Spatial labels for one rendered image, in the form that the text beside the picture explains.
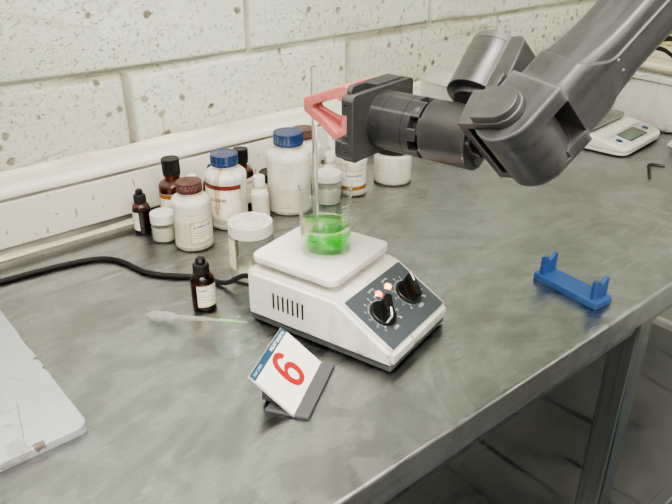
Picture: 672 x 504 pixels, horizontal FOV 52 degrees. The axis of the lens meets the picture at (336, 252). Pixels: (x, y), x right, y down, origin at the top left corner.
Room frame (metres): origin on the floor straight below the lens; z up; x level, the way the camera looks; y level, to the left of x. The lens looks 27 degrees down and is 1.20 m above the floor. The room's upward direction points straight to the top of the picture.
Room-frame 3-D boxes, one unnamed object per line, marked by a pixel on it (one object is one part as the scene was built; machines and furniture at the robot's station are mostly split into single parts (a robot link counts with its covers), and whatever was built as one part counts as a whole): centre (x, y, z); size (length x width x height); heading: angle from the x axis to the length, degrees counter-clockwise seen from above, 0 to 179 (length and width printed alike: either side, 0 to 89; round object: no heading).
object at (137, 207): (0.96, 0.29, 0.79); 0.03 x 0.03 x 0.07
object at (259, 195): (1.00, 0.12, 0.79); 0.03 x 0.03 x 0.07
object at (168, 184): (0.98, 0.25, 0.80); 0.04 x 0.04 x 0.11
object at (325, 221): (0.72, 0.01, 0.88); 0.07 x 0.06 x 0.08; 151
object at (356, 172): (1.11, -0.03, 0.79); 0.05 x 0.05 x 0.09
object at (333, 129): (0.70, -0.01, 1.01); 0.09 x 0.07 x 0.07; 52
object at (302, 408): (0.57, 0.04, 0.77); 0.09 x 0.06 x 0.04; 164
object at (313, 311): (0.71, 0.00, 0.79); 0.22 x 0.13 x 0.08; 55
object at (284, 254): (0.72, 0.02, 0.83); 0.12 x 0.12 x 0.01; 55
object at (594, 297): (0.77, -0.30, 0.77); 0.10 x 0.03 x 0.04; 34
